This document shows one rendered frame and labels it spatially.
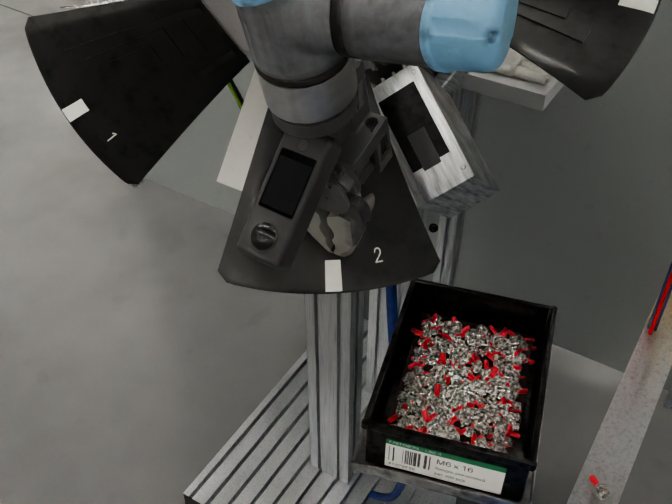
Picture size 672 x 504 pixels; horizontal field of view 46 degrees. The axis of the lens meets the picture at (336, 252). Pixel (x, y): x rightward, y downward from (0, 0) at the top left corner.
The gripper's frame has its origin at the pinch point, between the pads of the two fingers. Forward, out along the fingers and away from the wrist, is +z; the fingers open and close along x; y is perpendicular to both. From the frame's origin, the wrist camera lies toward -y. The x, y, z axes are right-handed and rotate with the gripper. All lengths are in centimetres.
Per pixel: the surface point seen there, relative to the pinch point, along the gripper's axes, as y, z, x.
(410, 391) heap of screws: -5.5, 12.6, -10.2
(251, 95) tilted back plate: 24.7, 13.0, 30.9
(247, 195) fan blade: 0.1, -4.0, 9.8
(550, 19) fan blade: 22.2, -15.1, -12.3
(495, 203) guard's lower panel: 69, 82, 12
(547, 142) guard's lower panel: 75, 63, 4
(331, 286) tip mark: -2.4, 2.7, -0.4
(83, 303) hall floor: 12, 107, 106
